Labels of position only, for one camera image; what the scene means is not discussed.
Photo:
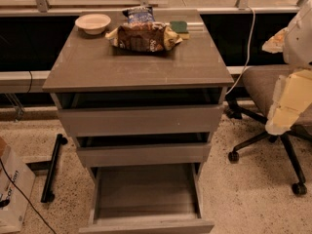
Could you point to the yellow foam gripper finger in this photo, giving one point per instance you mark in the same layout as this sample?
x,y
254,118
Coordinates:
x,y
292,96

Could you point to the grey bottom drawer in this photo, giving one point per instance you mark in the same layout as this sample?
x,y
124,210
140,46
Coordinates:
x,y
150,199

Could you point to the grey drawer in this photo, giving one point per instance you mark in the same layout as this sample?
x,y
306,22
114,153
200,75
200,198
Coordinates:
x,y
109,151
138,113
150,199

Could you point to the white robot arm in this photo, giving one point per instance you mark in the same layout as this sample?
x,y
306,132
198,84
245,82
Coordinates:
x,y
294,41

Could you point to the grey middle drawer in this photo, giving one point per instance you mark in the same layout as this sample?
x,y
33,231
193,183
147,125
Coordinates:
x,y
109,151

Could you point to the grey top drawer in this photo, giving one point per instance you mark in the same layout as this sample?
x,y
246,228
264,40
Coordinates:
x,y
138,113

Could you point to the grey drawer cabinet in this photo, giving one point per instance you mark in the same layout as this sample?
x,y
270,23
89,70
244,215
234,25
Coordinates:
x,y
90,64

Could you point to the grey office chair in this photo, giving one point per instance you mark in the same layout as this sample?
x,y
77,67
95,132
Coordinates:
x,y
259,82

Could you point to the green yellow sponge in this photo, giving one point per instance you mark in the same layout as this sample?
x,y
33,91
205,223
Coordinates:
x,y
180,27

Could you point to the brown chip bag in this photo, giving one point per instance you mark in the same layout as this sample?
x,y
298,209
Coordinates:
x,y
146,37

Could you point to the blue snack bag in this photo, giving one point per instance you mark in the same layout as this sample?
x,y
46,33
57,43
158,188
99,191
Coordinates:
x,y
139,14

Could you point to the white bowl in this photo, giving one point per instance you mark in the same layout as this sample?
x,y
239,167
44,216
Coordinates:
x,y
93,24

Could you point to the black metal bar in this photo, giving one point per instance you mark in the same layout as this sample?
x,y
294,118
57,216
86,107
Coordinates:
x,y
47,194

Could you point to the white cardboard box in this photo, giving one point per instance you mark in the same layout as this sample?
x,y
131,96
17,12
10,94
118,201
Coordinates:
x,y
14,174

